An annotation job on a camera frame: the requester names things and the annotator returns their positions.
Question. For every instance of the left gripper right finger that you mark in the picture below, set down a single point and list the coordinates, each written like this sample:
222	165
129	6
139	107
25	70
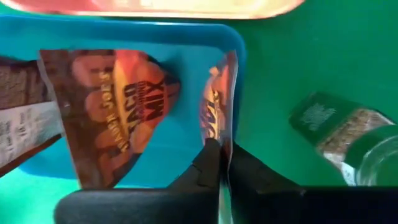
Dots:
295	208

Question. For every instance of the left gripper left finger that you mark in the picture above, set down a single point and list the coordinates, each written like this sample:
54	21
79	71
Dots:
140	208

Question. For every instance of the green-lid glass spice jar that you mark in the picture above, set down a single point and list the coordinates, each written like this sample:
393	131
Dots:
323	115

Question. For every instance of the blue plastic bin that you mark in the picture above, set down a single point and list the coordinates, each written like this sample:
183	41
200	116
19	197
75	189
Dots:
180	140

